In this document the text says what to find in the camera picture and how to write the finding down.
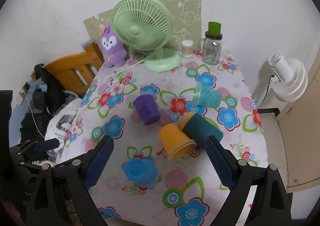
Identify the blue plastic cup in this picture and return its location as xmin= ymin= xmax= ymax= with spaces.
xmin=124 ymin=158 xmax=158 ymax=185

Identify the dark teal cup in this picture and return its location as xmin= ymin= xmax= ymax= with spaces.
xmin=178 ymin=112 xmax=223 ymax=149

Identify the orange plastic cup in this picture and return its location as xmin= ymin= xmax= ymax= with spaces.
xmin=158 ymin=123 xmax=197 ymax=162

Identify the turquoise glitter plastic cup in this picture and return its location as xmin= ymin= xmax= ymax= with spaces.
xmin=193 ymin=83 xmax=222 ymax=108

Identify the purple plastic cup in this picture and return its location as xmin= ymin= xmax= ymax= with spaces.
xmin=133 ymin=93 xmax=161 ymax=125

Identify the white printed t-shirt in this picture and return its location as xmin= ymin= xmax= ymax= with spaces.
xmin=44 ymin=98 xmax=82 ymax=157

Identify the black clothes pile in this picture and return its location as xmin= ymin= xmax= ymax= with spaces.
xmin=20 ymin=78 xmax=79 ymax=142

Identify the wooden chair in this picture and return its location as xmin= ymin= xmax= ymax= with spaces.
xmin=31 ymin=42 xmax=103 ymax=96

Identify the floral tablecloth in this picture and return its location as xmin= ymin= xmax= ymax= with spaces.
xmin=60 ymin=53 xmax=267 ymax=225

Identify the white floor fan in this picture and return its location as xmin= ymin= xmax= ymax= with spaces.
xmin=269 ymin=53 xmax=308 ymax=103

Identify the purple plush bunny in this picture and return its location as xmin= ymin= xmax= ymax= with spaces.
xmin=101 ymin=25 xmax=127 ymax=67

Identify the glass jar green lid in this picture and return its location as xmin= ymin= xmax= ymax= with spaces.
xmin=199 ymin=22 xmax=222 ymax=65

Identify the green desk fan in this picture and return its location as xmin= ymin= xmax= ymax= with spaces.
xmin=111 ymin=0 xmax=182 ymax=72

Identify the cotton swab container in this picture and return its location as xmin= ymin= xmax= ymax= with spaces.
xmin=181 ymin=40 xmax=194 ymax=58

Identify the beige patterned board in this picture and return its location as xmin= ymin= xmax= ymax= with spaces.
xmin=84 ymin=0 xmax=202 ymax=50

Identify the white cable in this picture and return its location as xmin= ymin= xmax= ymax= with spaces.
xmin=21 ymin=91 xmax=47 ymax=141

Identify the black fan cable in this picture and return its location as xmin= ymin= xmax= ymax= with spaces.
xmin=265 ymin=73 xmax=276 ymax=97

